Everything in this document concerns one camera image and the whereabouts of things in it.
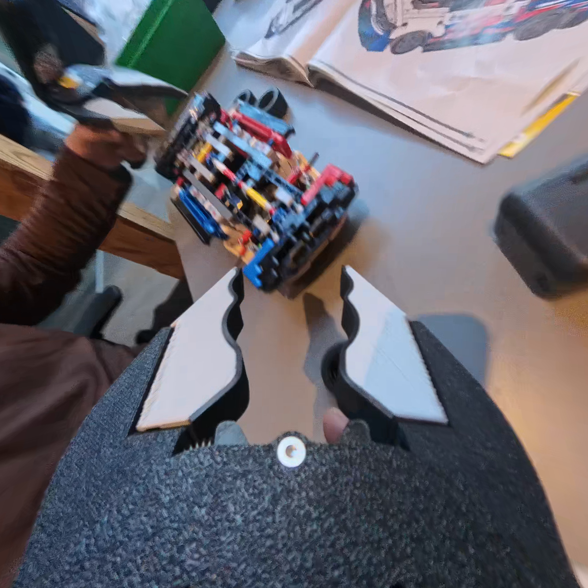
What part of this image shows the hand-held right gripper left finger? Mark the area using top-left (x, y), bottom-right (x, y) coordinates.
top-left (135, 267), bottom-right (250, 432)

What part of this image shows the yellow booklet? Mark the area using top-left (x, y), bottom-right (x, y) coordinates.
top-left (497, 92), bottom-right (581, 160)

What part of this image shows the brick-built toy race car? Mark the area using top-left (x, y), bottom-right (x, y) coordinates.
top-left (154, 90), bottom-right (360, 294)

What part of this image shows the grey desk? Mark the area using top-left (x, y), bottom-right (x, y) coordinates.
top-left (169, 0), bottom-right (588, 566)

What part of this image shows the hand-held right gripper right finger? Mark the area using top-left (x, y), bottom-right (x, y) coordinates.
top-left (322, 265), bottom-right (449, 425)

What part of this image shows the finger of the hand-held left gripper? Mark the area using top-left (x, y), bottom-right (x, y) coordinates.
top-left (68, 64), bottom-right (189, 103)
top-left (76, 97), bottom-right (171, 135)

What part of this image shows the car instruction booklet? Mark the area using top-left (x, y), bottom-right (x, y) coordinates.
top-left (232, 0), bottom-right (588, 164)

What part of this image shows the dark grey case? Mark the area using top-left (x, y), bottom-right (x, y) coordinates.
top-left (493, 156), bottom-right (588, 300)

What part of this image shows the green box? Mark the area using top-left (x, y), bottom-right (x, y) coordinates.
top-left (114, 0), bottom-right (227, 116)

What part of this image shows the person's left hand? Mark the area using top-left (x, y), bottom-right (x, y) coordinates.
top-left (64, 124), bottom-right (149, 170)

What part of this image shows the wooden table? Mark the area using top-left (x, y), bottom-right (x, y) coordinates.
top-left (0, 132), bottom-right (185, 281)

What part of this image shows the person's right hand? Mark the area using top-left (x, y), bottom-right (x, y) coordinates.
top-left (323, 408), bottom-right (352, 445)

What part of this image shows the person's left forearm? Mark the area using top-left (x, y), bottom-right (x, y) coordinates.
top-left (0, 147), bottom-right (135, 328)

